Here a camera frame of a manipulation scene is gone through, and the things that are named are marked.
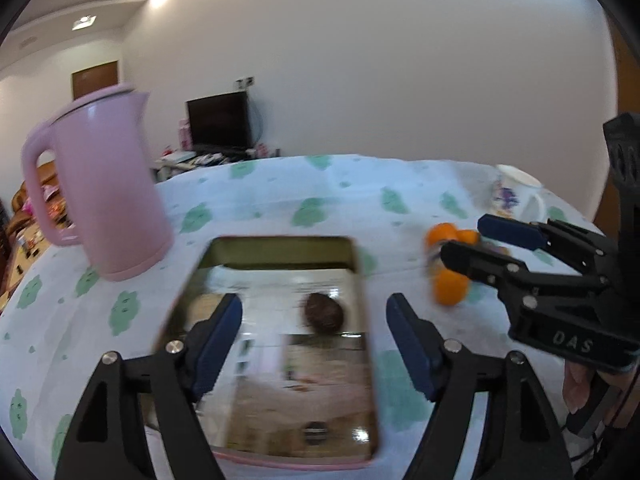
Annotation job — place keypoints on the dark brown round fruit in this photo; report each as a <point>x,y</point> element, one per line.
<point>322,312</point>

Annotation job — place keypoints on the shiny metal tray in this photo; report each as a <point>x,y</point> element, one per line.
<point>300,385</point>

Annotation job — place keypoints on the wall socket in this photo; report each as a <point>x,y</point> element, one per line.
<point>244,81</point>

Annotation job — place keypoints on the brown wooden door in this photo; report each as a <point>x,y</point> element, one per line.
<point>95,80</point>

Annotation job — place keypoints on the white printed mug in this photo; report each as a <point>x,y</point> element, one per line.
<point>510,195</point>

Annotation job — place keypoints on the person's right hand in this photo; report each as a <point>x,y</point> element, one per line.
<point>575,385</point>

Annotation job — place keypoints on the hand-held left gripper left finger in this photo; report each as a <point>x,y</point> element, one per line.
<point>215,350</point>

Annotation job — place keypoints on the black television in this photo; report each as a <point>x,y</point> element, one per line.
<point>217,120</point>

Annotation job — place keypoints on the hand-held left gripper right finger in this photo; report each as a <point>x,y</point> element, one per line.
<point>410,350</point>

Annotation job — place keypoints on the cluttered television cabinet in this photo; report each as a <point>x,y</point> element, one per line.
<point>200,160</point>

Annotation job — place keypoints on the brown sofa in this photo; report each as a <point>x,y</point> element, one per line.
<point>42,172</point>

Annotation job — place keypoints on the white tablecloth with green print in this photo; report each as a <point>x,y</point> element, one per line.
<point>325,200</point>

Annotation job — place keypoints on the small orange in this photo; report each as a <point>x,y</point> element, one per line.
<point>442,234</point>
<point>468,237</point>
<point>448,289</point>

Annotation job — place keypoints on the pink bottle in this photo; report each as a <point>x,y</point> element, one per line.
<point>185,135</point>

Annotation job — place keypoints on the pink electric kettle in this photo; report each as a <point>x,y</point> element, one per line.
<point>110,185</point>

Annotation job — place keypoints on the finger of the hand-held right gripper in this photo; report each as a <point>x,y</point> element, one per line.
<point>510,232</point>
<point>480,265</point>

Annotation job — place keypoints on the square ceiling light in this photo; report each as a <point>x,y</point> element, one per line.
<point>84,22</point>

